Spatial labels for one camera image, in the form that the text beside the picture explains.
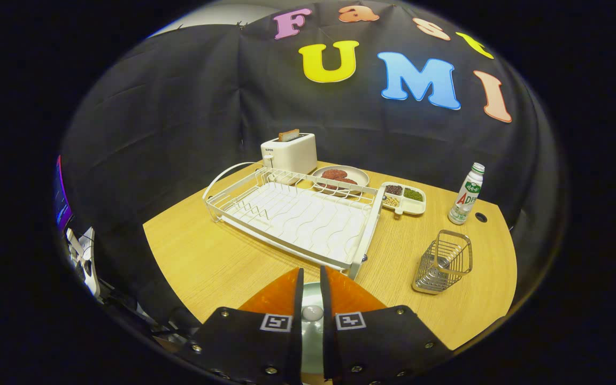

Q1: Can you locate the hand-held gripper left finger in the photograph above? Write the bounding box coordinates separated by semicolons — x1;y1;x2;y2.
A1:
174;267;304;385

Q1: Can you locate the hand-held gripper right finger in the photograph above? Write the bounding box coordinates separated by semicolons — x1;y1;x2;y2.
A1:
320;266;454;384

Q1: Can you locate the pale green plate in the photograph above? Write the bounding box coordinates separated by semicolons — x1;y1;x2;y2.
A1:
302;282;325;375

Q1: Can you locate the metal wire basket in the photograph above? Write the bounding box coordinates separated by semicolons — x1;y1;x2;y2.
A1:
412;230;473;295

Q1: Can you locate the white wire dish rack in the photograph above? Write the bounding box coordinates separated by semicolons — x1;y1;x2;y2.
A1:
203;162;386;280

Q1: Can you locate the beige round plate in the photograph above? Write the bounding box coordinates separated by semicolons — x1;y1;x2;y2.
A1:
311;165;370;196

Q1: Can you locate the white divided tray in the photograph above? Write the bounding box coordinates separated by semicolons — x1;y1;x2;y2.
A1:
382;182;426;220

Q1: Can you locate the white drink bottle green label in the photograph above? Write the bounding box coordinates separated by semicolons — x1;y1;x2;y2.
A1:
448;163;486;226

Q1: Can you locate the white device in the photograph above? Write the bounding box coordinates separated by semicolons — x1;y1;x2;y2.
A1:
66;227;101;298

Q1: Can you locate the white toaster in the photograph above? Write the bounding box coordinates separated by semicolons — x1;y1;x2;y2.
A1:
260;133;318;175

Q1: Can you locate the monitor screen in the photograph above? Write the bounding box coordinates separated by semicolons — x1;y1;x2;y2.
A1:
54;155;73;232

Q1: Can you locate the black backdrop cloth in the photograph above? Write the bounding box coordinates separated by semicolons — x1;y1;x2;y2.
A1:
59;0;560;332

